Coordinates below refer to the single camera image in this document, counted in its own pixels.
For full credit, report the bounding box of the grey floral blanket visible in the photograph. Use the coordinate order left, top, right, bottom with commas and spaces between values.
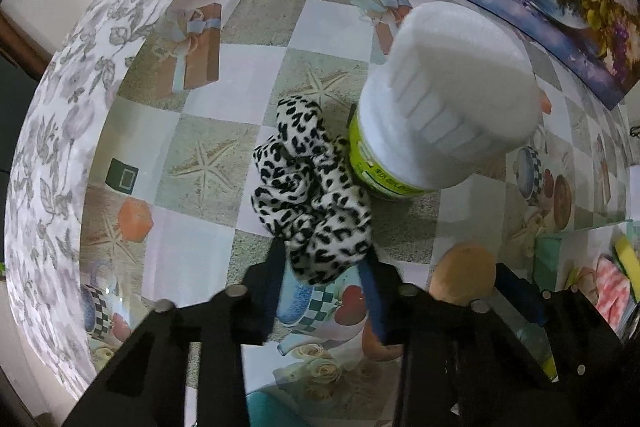
4, 0, 223, 400

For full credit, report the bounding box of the white bottle with green label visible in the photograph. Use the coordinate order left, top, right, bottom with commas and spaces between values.
346, 3, 543, 200

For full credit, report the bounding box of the wooden trim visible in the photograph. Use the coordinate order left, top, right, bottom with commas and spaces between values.
0, 4, 57, 80

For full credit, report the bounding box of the leopard print scrunchie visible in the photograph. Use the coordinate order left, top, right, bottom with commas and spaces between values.
251, 97, 373, 286

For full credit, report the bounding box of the printed checkered tablecloth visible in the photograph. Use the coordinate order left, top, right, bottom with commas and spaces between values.
80, 0, 632, 427

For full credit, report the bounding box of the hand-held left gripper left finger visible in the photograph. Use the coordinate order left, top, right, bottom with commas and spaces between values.
62, 239, 289, 427

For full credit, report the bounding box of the teal storage box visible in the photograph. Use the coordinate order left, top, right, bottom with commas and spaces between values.
534, 221, 640, 339

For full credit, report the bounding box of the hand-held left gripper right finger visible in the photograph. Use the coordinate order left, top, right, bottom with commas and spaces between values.
361, 256, 568, 427

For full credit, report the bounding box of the teal toy with purple part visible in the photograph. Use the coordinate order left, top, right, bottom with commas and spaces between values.
245, 394, 313, 427

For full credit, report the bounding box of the yellow sponge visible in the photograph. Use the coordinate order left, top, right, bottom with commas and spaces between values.
614, 237, 640, 275

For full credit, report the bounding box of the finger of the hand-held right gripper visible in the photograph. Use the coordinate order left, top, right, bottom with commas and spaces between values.
494, 263, 552, 328

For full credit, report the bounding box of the pink zigzag towel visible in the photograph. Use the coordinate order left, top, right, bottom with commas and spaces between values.
592, 257, 640, 323

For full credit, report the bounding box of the dark cabinet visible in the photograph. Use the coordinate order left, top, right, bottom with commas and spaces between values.
0, 57, 38, 192

